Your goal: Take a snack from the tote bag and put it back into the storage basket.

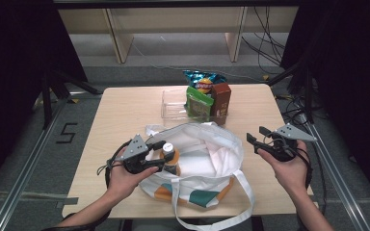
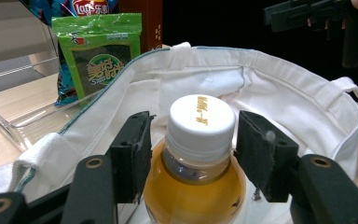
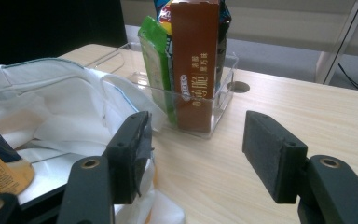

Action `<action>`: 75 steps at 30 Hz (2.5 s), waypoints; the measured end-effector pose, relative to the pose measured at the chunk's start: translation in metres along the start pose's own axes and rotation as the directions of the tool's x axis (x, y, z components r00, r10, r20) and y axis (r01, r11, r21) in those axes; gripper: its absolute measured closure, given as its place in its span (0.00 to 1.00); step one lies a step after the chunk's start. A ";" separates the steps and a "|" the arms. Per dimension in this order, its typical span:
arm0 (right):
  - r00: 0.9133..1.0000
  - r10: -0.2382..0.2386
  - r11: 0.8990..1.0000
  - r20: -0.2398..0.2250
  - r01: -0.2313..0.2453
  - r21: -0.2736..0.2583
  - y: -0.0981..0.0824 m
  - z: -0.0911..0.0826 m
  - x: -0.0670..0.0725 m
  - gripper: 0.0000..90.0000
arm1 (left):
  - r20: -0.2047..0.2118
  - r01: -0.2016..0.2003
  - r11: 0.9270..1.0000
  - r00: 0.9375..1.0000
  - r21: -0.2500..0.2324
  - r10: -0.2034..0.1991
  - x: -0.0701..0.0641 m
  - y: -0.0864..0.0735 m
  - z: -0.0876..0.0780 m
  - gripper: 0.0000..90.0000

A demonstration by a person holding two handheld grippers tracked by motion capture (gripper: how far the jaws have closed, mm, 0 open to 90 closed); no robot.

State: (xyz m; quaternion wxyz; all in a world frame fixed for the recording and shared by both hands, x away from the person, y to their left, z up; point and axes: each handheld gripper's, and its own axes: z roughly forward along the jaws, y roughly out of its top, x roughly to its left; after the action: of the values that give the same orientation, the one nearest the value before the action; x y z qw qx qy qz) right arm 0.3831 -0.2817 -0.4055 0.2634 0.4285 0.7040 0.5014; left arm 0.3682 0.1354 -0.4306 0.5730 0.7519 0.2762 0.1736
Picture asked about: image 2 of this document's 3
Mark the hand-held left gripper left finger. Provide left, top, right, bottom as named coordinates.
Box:
left=60, top=110, right=156, bottom=224

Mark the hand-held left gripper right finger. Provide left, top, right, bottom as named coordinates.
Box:
left=234, top=110, right=358, bottom=224

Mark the white patterned tote bag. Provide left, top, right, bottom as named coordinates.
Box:
left=0, top=41, right=358, bottom=224

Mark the orange drink bottle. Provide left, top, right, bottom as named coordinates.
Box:
left=143, top=93, right=247, bottom=224

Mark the green seaweed snack packet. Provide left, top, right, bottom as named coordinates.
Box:
left=51, top=12, right=143, bottom=108

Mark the clear plastic tray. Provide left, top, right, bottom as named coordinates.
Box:
left=0, top=0, right=87, bottom=152

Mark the brown carton box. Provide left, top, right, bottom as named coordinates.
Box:
left=117, top=0, right=164, bottom=54

